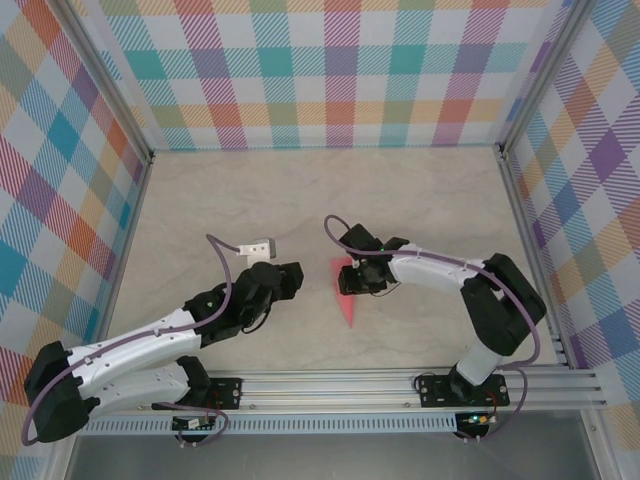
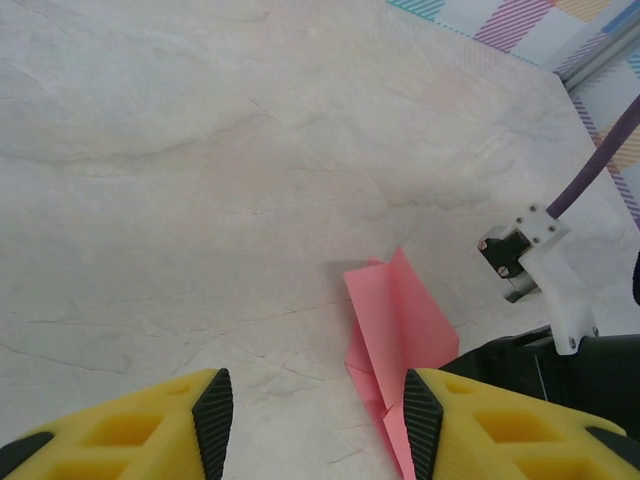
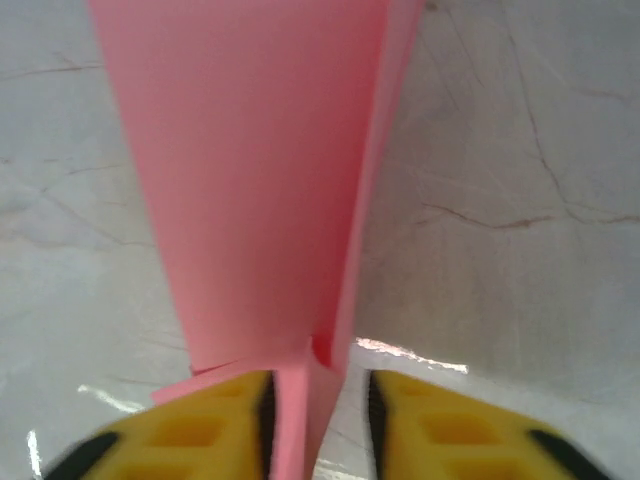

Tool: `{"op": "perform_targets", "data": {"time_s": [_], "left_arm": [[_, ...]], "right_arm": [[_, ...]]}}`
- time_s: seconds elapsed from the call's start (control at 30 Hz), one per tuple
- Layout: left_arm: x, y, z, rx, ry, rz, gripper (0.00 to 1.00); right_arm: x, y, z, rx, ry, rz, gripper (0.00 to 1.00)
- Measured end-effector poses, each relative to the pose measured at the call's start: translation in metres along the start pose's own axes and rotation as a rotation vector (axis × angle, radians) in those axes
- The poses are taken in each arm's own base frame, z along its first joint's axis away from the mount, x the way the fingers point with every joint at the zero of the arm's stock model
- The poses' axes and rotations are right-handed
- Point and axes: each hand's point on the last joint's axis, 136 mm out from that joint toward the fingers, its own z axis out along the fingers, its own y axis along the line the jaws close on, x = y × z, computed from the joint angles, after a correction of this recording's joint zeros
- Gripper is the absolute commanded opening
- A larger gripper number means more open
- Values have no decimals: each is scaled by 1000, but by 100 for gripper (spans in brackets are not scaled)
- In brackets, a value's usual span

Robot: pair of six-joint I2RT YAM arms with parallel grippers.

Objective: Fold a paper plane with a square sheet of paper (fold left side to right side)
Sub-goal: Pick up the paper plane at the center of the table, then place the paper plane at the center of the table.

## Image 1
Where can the aluminium side rail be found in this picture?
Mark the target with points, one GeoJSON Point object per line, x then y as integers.
{"type": "Point", "coordinates": [121, 270]}
{"type": "Point", "coordinates": [560, 350]}

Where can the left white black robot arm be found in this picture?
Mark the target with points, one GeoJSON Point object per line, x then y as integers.
{"type": "Point", "coordinates": [140, 345]}

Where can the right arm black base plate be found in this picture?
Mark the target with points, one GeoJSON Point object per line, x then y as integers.
{"type": "Point", "coordinates": [435, 392]}

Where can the pink cloth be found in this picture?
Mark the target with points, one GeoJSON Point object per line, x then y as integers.
{"type": "Point", "coordinates": [350, 307]}

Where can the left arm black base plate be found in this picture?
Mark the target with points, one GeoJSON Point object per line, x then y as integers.
{"type": "Point", "coordinates": [230, 392]}

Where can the grey metal lower shelf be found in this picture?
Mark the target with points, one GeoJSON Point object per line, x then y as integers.
{"type": "Point", "coordinates": [325, 460]}

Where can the aluminium frame post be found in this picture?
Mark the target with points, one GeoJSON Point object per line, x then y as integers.
{"type": "Point", "coordinates": [544, 75]}
{"type": "Point", "coordinates": [112, 85]}

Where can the aluminium mounting rail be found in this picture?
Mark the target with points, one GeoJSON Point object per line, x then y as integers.
{"type": "Point", "coordinates": [325, 390]}

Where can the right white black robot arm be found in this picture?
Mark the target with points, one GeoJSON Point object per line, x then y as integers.
{"type": "Point", "coordinates": [430, 270]}

